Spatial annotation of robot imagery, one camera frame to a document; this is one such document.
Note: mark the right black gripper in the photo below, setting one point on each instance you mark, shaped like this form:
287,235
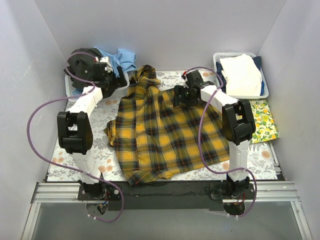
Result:
178,95

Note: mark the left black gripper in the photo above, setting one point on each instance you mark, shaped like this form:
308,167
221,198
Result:
116,80

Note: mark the black pinstripe shirt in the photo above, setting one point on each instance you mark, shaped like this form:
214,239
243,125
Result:
81,66

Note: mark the yellow plaid flannel shirt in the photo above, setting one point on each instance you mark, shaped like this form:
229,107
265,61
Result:
154,140

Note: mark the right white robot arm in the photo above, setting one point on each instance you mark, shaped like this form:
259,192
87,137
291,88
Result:
238,125

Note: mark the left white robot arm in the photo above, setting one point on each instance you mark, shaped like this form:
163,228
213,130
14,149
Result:
75,133

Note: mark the light blue shirt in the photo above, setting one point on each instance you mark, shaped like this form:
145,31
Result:
123,58

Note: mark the navy blue folded shirt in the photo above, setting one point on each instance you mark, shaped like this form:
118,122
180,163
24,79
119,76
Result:
220,70

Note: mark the left white laundry basket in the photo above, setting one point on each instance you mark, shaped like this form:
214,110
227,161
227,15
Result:
71,91

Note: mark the white laundry basket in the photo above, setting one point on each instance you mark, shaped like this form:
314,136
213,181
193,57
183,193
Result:
71,91
242,76

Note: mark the white folded shirt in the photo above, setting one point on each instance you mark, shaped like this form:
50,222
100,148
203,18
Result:
242,75

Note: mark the right white laundry basket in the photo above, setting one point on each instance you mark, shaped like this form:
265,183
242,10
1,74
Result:
242,76

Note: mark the lemon print cloth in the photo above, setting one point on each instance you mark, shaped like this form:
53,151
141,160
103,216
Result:
264,122

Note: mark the floral table mat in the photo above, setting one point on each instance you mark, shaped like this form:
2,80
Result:
262,160

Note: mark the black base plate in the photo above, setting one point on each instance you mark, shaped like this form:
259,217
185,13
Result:
176,195

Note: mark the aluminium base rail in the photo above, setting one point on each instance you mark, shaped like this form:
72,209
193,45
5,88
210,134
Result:
56,213

